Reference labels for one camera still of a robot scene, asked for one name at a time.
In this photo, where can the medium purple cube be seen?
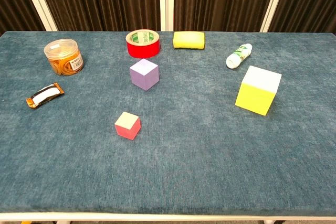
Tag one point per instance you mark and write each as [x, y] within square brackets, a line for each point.
[143, 77]

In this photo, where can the small red cube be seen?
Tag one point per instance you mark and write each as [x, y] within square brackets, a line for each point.
[127, 129]

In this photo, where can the large yellow cube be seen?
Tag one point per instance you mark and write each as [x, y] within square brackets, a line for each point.
[254, 98]

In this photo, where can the red tape roll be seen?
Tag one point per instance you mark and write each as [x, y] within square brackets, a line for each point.
[143, 51]

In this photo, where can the yellow sponge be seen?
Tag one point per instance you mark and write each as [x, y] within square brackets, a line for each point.
[189, 40]

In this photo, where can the white bottle green label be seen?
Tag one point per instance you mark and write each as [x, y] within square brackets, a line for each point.
[239, 56]

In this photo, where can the clear jar of rubber bands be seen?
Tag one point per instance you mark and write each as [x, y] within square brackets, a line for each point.
[63, 61]

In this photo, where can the yellow floor tape strip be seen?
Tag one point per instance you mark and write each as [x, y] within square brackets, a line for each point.
[26, 222]

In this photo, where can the white table frame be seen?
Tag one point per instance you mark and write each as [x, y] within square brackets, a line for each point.
[168, 217]

